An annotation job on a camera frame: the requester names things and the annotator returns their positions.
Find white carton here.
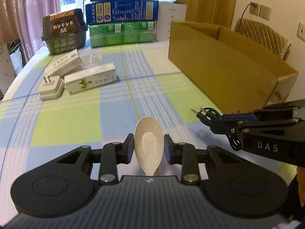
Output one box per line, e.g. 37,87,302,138
156,2,187,41

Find wall power socket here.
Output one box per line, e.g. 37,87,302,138
249,2,271,21

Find brown cardboard box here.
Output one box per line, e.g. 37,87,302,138
168,21,298,114

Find clear plastic tray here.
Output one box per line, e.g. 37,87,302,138
80,53,102,69

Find black food container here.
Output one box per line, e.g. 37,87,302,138
41,9,88,55

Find wall data socket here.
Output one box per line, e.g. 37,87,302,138
296,22,305,41

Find black charger cable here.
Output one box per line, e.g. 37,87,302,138
238,2,259,33

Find green shrink-wrapped cartons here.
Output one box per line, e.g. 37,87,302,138
88,21,156,48

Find checked pastel tablecloth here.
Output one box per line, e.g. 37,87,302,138
0,40,297,218

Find pink curtain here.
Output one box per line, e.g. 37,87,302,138
1,0,60,62

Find white power adapter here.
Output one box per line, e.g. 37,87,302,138
38,76,65,101

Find white green tablet box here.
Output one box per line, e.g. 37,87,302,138
44,49,83,77

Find blue carton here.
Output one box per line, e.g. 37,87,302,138
85,0,159,25

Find speckled white spoon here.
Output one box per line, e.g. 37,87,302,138
134,116,164,176

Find long white medicine box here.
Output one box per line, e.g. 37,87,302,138
64,63,117,95

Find black audio cable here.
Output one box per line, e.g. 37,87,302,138
190,107,242,151

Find quilted brown chair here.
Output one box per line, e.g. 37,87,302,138
234,18,291,60

